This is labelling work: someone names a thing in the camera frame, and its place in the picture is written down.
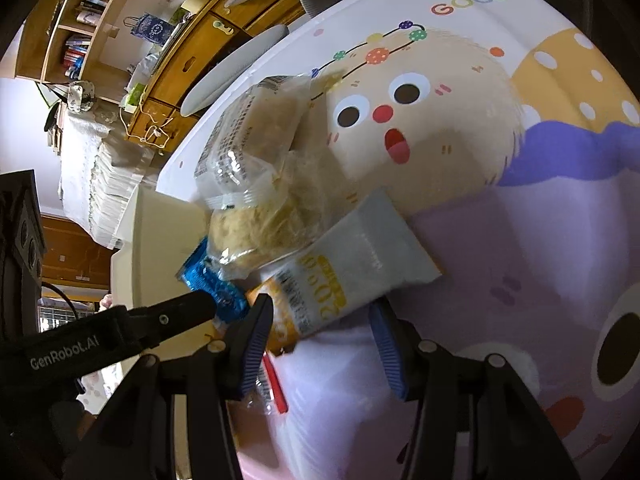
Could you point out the green tissue box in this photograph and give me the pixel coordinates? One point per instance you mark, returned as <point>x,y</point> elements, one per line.
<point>134,95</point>

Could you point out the blue gift bag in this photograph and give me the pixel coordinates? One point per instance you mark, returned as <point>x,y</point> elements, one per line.
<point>150,27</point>

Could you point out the white lace cloth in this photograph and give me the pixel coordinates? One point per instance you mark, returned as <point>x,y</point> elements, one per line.
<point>100,175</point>

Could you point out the wooden desk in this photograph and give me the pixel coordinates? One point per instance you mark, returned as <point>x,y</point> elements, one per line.
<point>195,50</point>

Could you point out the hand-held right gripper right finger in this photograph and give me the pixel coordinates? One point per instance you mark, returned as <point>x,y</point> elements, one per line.
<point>387,355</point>

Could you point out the white plastic bag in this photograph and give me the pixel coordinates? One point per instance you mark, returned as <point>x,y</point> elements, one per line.
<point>150,62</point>

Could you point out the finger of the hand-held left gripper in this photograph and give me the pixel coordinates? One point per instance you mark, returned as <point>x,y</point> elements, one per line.
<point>170,317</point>

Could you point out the clear labelled bread packet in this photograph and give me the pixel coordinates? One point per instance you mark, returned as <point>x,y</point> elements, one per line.
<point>250,125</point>

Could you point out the blue white snack packet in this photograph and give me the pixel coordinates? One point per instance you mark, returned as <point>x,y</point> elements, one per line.
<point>215,287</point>

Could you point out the white plastic bin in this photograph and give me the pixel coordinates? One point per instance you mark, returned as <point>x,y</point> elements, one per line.
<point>150,240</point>

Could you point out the pale round bread packet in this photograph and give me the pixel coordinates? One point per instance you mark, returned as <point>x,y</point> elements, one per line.
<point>260,232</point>

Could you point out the grey office chair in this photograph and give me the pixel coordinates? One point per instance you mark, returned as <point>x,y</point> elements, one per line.
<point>235,65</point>

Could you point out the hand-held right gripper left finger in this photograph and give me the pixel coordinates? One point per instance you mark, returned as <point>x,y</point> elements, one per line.
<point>255,350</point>

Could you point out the white orange snack packet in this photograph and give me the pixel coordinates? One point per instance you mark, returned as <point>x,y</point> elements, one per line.
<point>350,260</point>

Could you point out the brown wooden cabinet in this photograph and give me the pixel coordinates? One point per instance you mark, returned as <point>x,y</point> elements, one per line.
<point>70,255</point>

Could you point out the cartoon printed cloth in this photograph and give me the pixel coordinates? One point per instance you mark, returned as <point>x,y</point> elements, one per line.
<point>450,160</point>

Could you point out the patterned cloth bag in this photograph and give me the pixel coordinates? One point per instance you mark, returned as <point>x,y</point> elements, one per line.
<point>80,95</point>

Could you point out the row of books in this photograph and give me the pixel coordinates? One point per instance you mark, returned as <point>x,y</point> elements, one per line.
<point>75,55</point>

